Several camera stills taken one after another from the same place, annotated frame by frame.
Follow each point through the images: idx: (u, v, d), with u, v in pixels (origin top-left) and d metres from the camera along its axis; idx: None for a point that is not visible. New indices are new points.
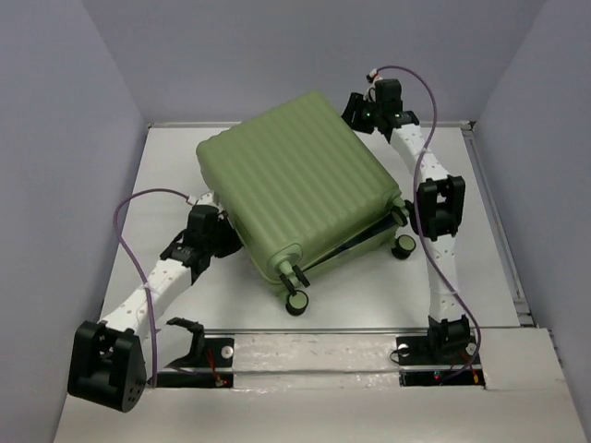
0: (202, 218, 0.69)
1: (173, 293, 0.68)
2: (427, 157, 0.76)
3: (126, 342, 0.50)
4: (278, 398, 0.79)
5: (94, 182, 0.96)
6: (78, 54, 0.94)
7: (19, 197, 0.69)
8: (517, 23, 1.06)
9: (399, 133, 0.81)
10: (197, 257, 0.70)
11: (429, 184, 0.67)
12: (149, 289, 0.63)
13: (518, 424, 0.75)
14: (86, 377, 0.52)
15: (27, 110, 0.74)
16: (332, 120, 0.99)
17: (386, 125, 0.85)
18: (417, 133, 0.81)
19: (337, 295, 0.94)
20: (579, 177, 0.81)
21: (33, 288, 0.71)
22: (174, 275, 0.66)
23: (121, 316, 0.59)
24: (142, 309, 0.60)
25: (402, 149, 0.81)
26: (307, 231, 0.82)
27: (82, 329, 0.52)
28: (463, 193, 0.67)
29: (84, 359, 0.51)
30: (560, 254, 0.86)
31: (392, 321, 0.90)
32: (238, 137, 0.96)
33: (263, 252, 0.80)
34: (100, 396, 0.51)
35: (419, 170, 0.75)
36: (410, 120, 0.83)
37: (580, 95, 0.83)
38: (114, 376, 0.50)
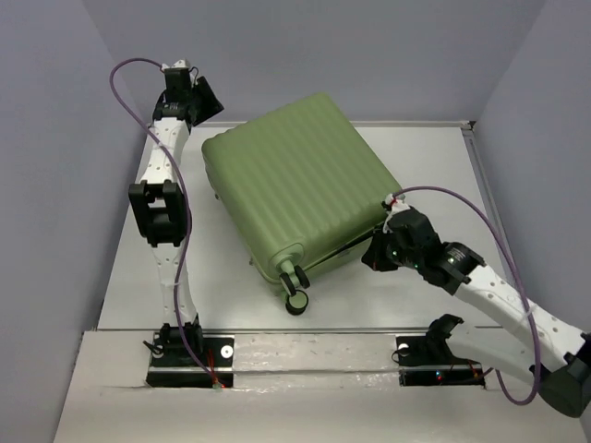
0: (179, 73, 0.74)
1: (181, 153, 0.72)
2: (537, 315, 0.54)
3: (172, 187, 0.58)
4: (278, 398, 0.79)
5: (94, 182, 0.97)
6: (78, 53, 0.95)
7: (19, 197, 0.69)
8: (519, 22, 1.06)
9: (471, 288, 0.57)
10: (186, 109, 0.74)
11: (575, 363, 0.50)
12: (163, 147, 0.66)
13: (519, 424, 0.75)
14: (150, 223, 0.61)
15: (27, 110, 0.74)
16: (338, 124, 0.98)
17: (442, 276, 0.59)
18: (495, 277, 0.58)
19: (332, 297, 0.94)
20: (580, 177, 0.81)
21: (33, 288, 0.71)
22: (177, 130, 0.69)
23: (151, 172, 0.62)
24: (168, 164, 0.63)
25: (481, 305, 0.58)
26: (310, 232, 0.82)
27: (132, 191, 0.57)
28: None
29: (143, 209, 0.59)
30: (560, 254, 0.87)
31: (384, 321, 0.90)
32: (244, 134, 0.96)
33: (265, 251, 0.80)
34: (166, 231, 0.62)
35: (543, 342, 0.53)
36: (469, 260, 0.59)
37: (579, 95, 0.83)
38: (171, 212, 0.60)
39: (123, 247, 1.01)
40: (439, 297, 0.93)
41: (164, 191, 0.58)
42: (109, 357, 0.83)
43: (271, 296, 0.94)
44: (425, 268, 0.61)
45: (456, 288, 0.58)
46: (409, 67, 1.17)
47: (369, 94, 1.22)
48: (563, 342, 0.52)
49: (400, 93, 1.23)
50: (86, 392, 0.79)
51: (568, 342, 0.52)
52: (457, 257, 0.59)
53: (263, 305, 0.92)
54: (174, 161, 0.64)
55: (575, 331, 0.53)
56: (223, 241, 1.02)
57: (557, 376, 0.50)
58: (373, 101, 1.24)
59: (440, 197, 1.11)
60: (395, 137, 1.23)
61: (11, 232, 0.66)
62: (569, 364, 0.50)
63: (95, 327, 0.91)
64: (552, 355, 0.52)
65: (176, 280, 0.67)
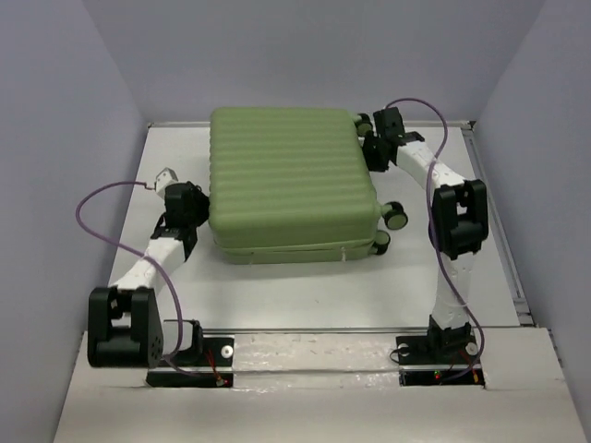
0: (179, 197, 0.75)
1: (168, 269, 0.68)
2: (439, 164, 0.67)
3: (142, 293, 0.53)
4: (278, 398, 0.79)
5: (94, 182, 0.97)
6: (78, 53, 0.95)
7: (19, 197, 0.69)
8: (519, 22, 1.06)
9: (406, 150, 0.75)
10: (186, 234, 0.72)
11: (444, 189, 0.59)
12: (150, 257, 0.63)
13: (519, 424, 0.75)
14: (104, 342, 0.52)
15: (27, 109, 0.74)
16: (267, 112, 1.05)
17: (389, 147, 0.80)
18: (425, 148, 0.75)
19: (336, 296, 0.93)
20: (579, 177, 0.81)
21: (33, 287, 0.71)
22: (171, 246, 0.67)
23: (128, 278, 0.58)
24: (150, 271, 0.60)
25: (411, 164, 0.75)
26: (360, 175, 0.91)
27: (95, 295, 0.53)
28: (486, 197, 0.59)
29: (102, 321, 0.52)
30: (559, 254, 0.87)
31: (393, 320, 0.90)
32: (218, 185, 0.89)
33: (367, 221, 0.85)
34: (120, 358, 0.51)
35: (432, 178, 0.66)
36: (416, 139, 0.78)
37: (579, 93, 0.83)
38: (135, 330, 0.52)
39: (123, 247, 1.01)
40: None
41: (135, 298, 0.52)
42: None
43: (272, 296, 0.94)
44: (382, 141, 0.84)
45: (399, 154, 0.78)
46: (410, 67, 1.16)
47: (369, 93, 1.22)
48: (447, 181, 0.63)
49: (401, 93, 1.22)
50: (86, 393, 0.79)
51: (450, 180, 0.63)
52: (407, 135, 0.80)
53: (264, 305, 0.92)
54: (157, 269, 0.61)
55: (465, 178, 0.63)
56: None
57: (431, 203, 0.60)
58: (373, 101, 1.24)
59: None
60: None
61: (11, 233, 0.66)
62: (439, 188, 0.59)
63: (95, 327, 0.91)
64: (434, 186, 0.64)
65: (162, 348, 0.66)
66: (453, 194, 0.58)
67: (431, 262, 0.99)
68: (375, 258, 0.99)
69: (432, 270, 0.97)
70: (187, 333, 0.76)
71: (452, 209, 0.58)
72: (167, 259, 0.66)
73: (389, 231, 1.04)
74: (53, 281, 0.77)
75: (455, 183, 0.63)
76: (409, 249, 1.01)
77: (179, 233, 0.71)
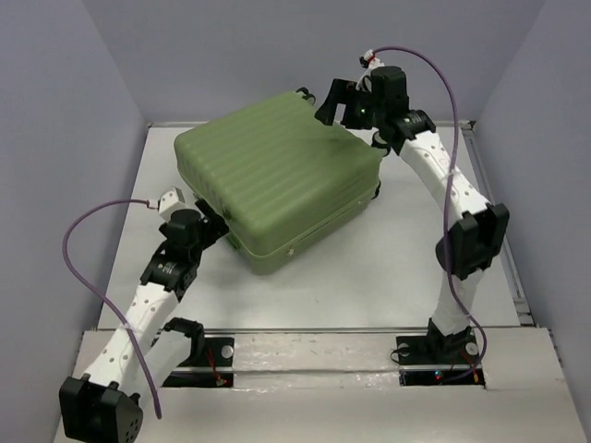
0: (184, 230, 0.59)
1: (158, 326, 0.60)
2: (458, 179, 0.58)
3: (111, 397, 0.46)
4: (278, 398, 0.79)
5: (94, 182, 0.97)
6: (78, 53, 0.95)
7: (18, 197, 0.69)
8: (518, 22, 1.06)
9: (413, 145, 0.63)
10: (180, 279, 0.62)
11: (468, 221, 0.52)
12: (130, 329, 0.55)
13: (520, 425, 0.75)
14: (79, 426, 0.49)
15: (27, 109, 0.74)
16: (228, 118, 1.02)
17: (393, 134, 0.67)
18: (437, 142, 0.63)
19: (335, 297, 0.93)
20: (579, 177, 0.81)
21: (33, 287, 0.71)
22: (157, 305, 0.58)
23: (103, 365, 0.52)
24: (126, 355, 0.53)
25: (418, 164, 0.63)
26: (342, 136, 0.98)
27: (66, 387, 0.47)
28: (506, 224, 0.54)
29: (73, 413, 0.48)
30: (559, 254, 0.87)
31: (391, 319, 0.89)
32: (237, 195, 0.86)
33: (371, 168, 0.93)
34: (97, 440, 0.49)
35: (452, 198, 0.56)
36: (425, 125, 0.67)
37: (579, 92, 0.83)
38: (106, 426, 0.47)
39: (123, 247, 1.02)
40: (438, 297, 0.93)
41: (102, 401, 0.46)
42: None
43: (271, 297, 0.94)
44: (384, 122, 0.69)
45: (404, 146, 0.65)
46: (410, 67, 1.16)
47: None
48: (469, 205, 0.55)
49: None
50: None
51: (470, 204, 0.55)
52: (414, 118, 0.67)
53: (264, 305, 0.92)
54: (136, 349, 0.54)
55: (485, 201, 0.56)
56: (223, 241, 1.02)
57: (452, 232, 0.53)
58: None
59: None
60: None
61: (9, 233, 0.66)
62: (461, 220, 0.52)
63: (95, 327, 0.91)
64: (453, 211, 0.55)
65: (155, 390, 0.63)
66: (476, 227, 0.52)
67: (428, 261, 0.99)
68: (372, 257, 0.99)
69: (431, 269, 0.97)
70: (186, 347, 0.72)
71: (471, 243, 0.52)
72: (152, 319, 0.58)
73: (386, 230, 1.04)
74: (53, 282, 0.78)
75: (476, 209, 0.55)
76: (409, 249, 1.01)
77: (174, 274, 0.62)
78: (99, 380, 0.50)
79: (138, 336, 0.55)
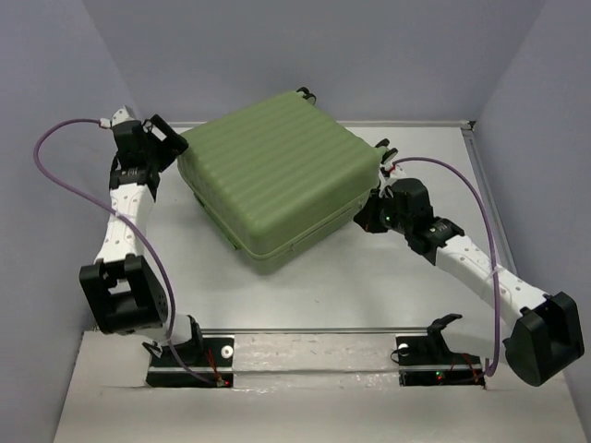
0: (131, 133, 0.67)
1: (145, 219, 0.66)
2: (502, 273, 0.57)
3: (135, 262, 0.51)
4: (278, 398, 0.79)
5: (94, 182, 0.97)
6: (78, 53, 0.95)
7: (19, 197, 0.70)
8: (518, 23, 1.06)
9: (445, 251, 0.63)
10: (148, 173, 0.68)
11: (529, 317, 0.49)
12: (123, 216, 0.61)
13: (520, 425, 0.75)
14: (114, 312, 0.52)
15: (28, 109, 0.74)
16: (230, 117, 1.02)
17: (423, 245, 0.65)
18: (469, 245, 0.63)
19: (335, 297, 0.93)
20: (578, 177, 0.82)
21: (35, 287, 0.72)
22: (138, 196, 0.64)
23: (110, 247, 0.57)
24: (130, 234, 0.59)
25: (455, 267, 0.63)
26: (342, 136, 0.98)
27: (85, 275, 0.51)
28: (577, 314, 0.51)
29: (101, 295, 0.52)
30: (558, 255, 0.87)
31: (390, 320, 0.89)
32: (238, 195, 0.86)
33: (371, 167, 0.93)
34: (133, 320, 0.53)
35: (502, 296, 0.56)
36: (452, 232, 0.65)
37: (578, 93, 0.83)
38: (140, 295, 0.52)
39: None
40: (439, 298, 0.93)
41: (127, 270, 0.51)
42: (109, 358, 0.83)
43: (271, 297, 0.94)
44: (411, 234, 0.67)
45: (435, 253, 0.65)
46: (409, 67, 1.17)
47: (369, 94, 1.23)
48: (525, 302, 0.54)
49: (401, 93, 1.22)
50: (86, 392, 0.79)
51: (527, 298, 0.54)
52: (440, 228, 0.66)
53: (263, 305, 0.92)
54: (136, 231, 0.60)
55: (540, 293, 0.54)
56: (223, 241, 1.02)
57: (519, 334, 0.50)
58: (373, 101, 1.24)
59: (439, 197, 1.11)
60: (395, 141, 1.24)
61: (9, 232, 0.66)
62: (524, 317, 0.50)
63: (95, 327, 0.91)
64: (512, 310, 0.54)
65: (167, 336, 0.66)
66: (542, 323, 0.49)
67: (426, 261, 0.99)
68: (371, 258, 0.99)
69: (431, 269, 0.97)
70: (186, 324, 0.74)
71: (544, 342, 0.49)
72: (138, 209, 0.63)
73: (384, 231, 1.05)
74: (54, 281, 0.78)
75: (534, 303, 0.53)
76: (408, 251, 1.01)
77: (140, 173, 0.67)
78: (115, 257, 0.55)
79: (131, 220, 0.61)
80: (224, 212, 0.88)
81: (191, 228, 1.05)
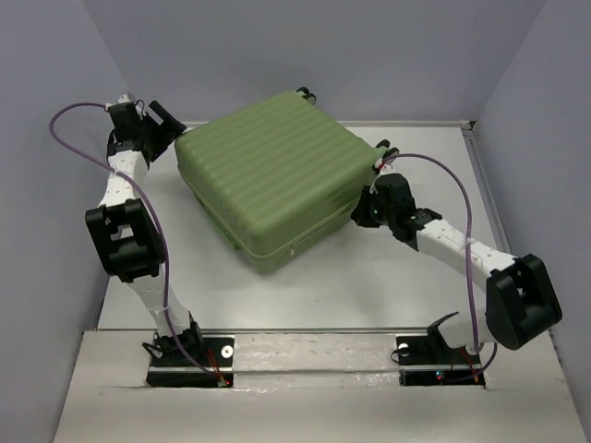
0: (126, 107, 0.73)
1: (139, 181, 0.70)
2: (475, 245, 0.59)
3: (136, 204, 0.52)
4: (278, 398, 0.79)
5: (95, 183, 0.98)
6: (78, 54, 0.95)
7: (19, 197, 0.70)
8: (519, 23, 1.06)
9: (423, 233, 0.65)
10: (141, 143, 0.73)
11: (501, 277, 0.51)
12: (121, 173, 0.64)
13: (520, 425, 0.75)
14: (114, 252, 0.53)
15: (27, 109, 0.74)
16: (230, 117, 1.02)
17: (405, 233, 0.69)
18: (446, 224, 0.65)
19: (334, 297, 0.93)
20: (579, 177, 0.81)
21: (34, 288, 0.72)
22: (132, 159, 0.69)
23: (110, 197, 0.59)
24: (128, 187, 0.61)
25: (435, 247, 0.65)
26: (342, 136, 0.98)
27: (90, 217, 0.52)
28: (546, 272, 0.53)
29: (102, 235, 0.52)
30: (558, 254, 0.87)
31: (388, 317, 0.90)
32: (238, 195, 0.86)
33: (371, 167, 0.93)
34: (134, 261, 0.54)
35: (476, 265, 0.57)
36: (431, 218, 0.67)
37: (577, 94, 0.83)
38: (141, 235, 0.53)
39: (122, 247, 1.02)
40: (439, 298, 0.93)
41: (128, 210, 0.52)
42: (109, 358, 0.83)
43: (271, 296, 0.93)
44: (394, 224, 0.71)
45: (416, 239, 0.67)
46: (409, 68, 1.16)
47: (369, 94, 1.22)
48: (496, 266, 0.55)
49: (401, 93, 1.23)
50: (86, 392, 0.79)
51: (498, 261, 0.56)
52: (420, 215, 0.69)
53: (263, 305, 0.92)
54: (134, 184, 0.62)
55: (510, 257, 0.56)
56: (223, 241, 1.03)
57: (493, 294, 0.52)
58: (373, 101, 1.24)
59: (439, 197, 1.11)
60: (396, 140, 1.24)
61: (9, 233, 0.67)
62: (495, 278, 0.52)
63: (95, 326, 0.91)
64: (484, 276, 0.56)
65: (164, 305, 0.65)
66: (512, 281, 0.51)
67: (426, 260, 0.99)
68: (371, 257, 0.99)
69: (431, 269, 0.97)
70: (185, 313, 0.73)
71: (515, 299, 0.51)
72: (135, 170, 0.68)
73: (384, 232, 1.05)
74: (54, 281, 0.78)
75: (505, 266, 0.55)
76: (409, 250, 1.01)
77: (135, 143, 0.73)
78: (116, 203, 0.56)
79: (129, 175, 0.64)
80: (224, 212, 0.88)
81: (192, 228, 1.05)
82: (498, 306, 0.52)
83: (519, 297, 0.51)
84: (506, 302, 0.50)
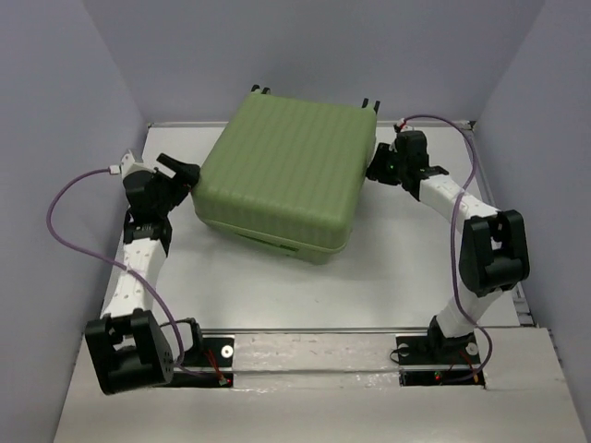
0: (143, 191, 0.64)
1: (155, 269, 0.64)
2: (466, 197, 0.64)
3: (142, 317, 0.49)
4: (278, 399, 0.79)
5: (95, 182, 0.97)
6: (77, 53, 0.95)
7: (19, 197, 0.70)
8: (519, 24, 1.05)
9: (426, 183, 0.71)
10: (161, 230, 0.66)
11: (477, 221, 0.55)
12: (134, 270, 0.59)
13: (520, 425, 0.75)
14: (114, 370, 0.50)
15: (26, 109, 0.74)
16: (221, 142, 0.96)
17: (411, 183, 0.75)
18: (448, 179, 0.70)
19: (351, 270, 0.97)
20: (579, 177, 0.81)
21: (34, 287, 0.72)
22: (150, 250, 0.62)
23: (118, 303, 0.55)
24: (139, 289, 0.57)
25: (434, 198, 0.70)
26: (333, 115, 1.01)
27: (90, 329, 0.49)
28: (523, 229, 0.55)
29: (103, 353, 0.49)
30: (557, 254, 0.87)
31: (397, 276, 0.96)
32: (298, 202, 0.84)
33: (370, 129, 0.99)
34: (136, 379, 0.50)
35: (460, 210, 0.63)
36: (439, 173, 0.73)
37: (578, 94, 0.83)
38: (145, 354, 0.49)
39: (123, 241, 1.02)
40: (440, 298, 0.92)
41: (134, 327, 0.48)
42: None
43: (271, 296, 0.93)
44: (404, 173, 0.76)
45: (418, 187, 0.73)
46: (409, 67, 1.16)
47: (369, 94, 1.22)
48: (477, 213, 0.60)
49: (401, 93, 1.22)
50: (86, 392, 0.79)
51: (481, 212, 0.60)
52: (428, 168, 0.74)
53: (264, 305, 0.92)
54: (146, 284, 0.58)
55: (496, 209, 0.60)
56: (223, 241, 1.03)
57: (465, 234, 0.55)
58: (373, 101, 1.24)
59: None
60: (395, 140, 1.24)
61: (9, 232, 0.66)
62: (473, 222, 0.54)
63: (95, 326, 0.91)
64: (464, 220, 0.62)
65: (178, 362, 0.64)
66: (487, 226, 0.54)
67: (427, 257, 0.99)
68: (372, 241, 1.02)
69: (432, 267, 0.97)
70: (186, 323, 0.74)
71: (486, 244, 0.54)
72: (150, 263, 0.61)
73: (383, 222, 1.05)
74: (53, 282, 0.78)
75: (488, 214, 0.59)
76: (416, 242, 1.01)
77: (156, 229, 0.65)
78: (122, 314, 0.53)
79: (142, 273, 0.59)
80: (277, 226, 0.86)
81: (191, 228, 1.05)
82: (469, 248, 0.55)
83: (490, 243, 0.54)
84: (475, 242, 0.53)
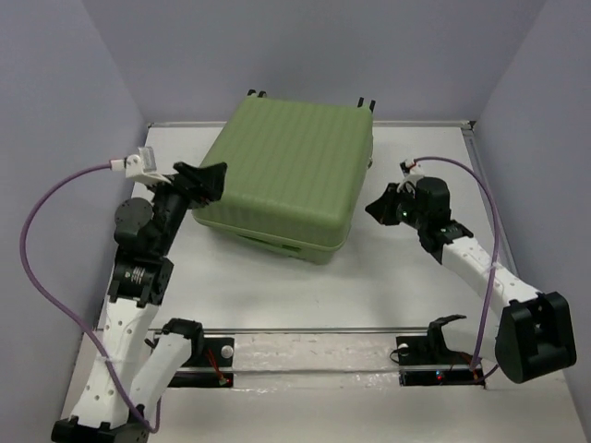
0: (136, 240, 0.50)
1: (140, 344, 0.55)
2: (500, 271, 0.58)
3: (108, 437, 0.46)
4: (278, 398, 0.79)
5: (95, 183, 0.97)
6: (78, 54, 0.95)
7: (19, 196, 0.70)
8: (519, 24, 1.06)
9: (451, 248, 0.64)
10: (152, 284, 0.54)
11: (518, 308, 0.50)
12: (107, 361, 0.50)
13: (520, 425, 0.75)
14: None
15: (26, 109, 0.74)
16: (217, 143, 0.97)
17: (432, 244, 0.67)
18: (475, 244, 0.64)
19: (351, 269, 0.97)
20: (579, 176, 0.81)
21: (34, 286, 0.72)
22: (133, 326, 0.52)
23: (89, 404, 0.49)
24: (112, 390, 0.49)
25: (460, 266, 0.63)
26: (330, 115, 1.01)
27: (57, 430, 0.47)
28: (568, 317, 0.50)
29: None
30: (557, 254, 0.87)
31: (398, 276, 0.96)
32: (295, 202, 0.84)
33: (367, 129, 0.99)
34: None
35: (494, 288, 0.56)
36: (462, 234, 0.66)
37: (578, 94, 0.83)
38: None
39: None
40: (440, 298, 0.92)
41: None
42: None
43: (271, 297, 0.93)
44: (425, 232, 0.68)
45: (441, 251, 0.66)
46: (409, 67, 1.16)
47: (369, 94, 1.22)
48: (516, 296, 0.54)
49: (401, 93, 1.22)
50: None
51: (520, 293, 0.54)
52: (451, 230, 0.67)
53: (263, 306, 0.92)
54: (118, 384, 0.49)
55: (535, 290, 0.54)
56: (223, 241, 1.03)
57: (506, 325, 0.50)
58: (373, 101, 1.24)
59: None
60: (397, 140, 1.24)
61: (9, 232, 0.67)
62: (512, 310, 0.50)
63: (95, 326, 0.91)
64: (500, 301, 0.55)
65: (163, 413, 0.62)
66: (528, 314, 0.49)
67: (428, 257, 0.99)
68: (372, 242, 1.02)
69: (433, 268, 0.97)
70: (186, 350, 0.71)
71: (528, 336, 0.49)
72: (130, 343, 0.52)
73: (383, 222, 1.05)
74: (54, 283, 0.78)
75: (526, 297, 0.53)
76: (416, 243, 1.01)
77: (147, 281, 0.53)
78: (89, 423, 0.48)
79: (116, 367, 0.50)
80: (274, 225, 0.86)
81: (192, 230, 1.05)
82: (509, 340, 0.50)
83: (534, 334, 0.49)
84: (517, 335, 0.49)
